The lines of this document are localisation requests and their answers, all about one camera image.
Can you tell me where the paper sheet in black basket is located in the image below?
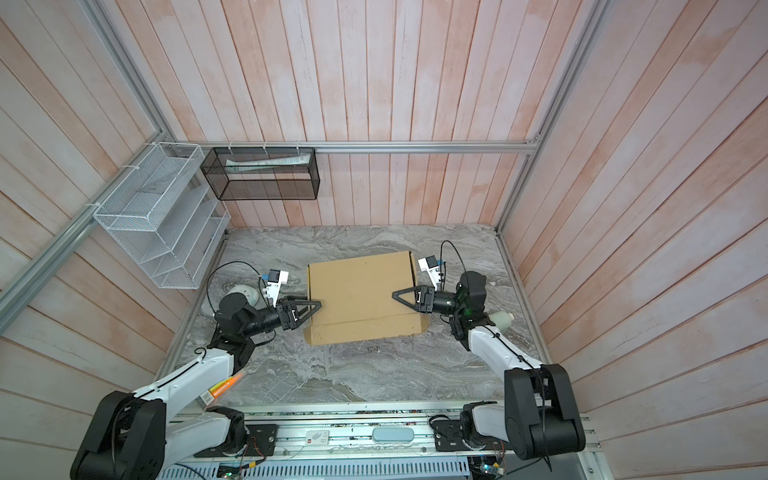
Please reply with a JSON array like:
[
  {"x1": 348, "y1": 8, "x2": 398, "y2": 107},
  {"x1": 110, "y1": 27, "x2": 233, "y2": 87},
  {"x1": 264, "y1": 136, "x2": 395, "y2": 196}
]
[{"x1": 225, "y1": 154, "x2": 312, "y2": 174}]

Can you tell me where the aluminium mounting rail frame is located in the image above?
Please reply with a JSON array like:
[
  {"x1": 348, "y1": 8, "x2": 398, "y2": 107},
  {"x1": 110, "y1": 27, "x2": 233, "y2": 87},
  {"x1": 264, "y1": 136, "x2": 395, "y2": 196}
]
[{"x1": 160, "y1": 400, "x2": 613, "y2": 479}]

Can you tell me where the grey oval device on rail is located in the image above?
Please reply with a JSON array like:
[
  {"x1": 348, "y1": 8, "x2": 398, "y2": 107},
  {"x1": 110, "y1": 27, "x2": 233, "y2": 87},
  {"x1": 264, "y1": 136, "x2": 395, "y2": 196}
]
[{"x1": 371, "y1": 426, "x2": 415, "y2": 443}]

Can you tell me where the pack of coloured markers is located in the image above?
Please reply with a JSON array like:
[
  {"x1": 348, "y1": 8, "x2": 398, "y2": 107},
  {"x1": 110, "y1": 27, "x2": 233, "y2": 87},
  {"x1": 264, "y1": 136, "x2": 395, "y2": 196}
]
[{"x1": 198, "y1": 371, "x2": 245, "y2": 407}]

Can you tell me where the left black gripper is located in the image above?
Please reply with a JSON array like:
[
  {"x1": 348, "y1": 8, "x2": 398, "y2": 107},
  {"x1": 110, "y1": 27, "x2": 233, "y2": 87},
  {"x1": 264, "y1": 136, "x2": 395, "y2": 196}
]
[{"x1": 242, "y1": 294, "x2": 321, "y2": 337}]

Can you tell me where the small white label box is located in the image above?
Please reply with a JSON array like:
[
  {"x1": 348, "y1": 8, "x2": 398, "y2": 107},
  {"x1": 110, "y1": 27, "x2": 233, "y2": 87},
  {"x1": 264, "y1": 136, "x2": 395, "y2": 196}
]
[{"x1": 305, "y1": 430, "x2": 330, "y2": 447}]

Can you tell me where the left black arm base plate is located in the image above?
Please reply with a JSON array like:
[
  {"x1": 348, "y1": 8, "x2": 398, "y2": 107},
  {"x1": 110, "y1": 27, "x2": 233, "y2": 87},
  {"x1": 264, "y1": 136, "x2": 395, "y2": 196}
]
[{"x1": 193, "y1": 424, "x2": 278, "y2": 458}]

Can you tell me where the white wire mesh shelf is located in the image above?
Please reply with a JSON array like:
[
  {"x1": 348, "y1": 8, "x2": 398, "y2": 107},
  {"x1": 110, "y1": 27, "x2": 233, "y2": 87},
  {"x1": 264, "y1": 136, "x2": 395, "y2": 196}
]
[{"x1": 94, "y1": 142, "x2": 230, "y2": 290}]

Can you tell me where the brown cardboard box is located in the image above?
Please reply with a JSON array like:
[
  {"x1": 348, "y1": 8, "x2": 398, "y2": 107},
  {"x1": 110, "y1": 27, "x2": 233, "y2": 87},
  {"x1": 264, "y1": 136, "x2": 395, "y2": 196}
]
[{"x1": 304, "y1": 251, "x2": 430, "y2": 346}]

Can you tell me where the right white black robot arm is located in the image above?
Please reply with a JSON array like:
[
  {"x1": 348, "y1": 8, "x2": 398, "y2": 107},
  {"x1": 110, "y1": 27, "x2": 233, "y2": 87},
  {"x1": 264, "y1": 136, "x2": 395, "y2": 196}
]
[{"x1": 392, "y1": 271, "x2": 586, "y2": 460}]

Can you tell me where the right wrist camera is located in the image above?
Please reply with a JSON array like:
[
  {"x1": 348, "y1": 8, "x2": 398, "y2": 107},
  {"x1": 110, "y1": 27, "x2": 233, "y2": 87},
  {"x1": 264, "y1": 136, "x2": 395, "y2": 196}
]
[{"x1": 418, "y1": 255, "x2": 445, "y2": 291}]

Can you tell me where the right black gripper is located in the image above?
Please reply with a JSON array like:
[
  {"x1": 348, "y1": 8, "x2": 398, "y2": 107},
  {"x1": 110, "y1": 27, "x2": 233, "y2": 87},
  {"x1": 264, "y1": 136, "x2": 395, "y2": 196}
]
[{"x1": 395, "y1": 288, "x2": 465, "y2": 319}]

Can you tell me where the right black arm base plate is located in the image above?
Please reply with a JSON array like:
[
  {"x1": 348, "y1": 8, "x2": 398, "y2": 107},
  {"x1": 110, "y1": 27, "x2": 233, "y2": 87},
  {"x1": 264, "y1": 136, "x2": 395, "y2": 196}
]
[{"x1": 428, "y1": 415, "x2": 506, "y2": 452}]

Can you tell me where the black wire mesh basket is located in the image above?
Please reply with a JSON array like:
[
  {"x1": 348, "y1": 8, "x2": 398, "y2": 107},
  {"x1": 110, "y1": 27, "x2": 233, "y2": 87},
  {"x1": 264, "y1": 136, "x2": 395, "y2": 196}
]
[{"x1": 201, "y1": 146, "x2": 321, "y2": 201}]

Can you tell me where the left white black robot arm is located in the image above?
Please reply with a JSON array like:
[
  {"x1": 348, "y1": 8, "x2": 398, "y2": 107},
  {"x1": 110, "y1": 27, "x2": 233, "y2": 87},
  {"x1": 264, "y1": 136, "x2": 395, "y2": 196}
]
[{"x1": 70, "y1": 292, "x2": 322, "y2": 479}]

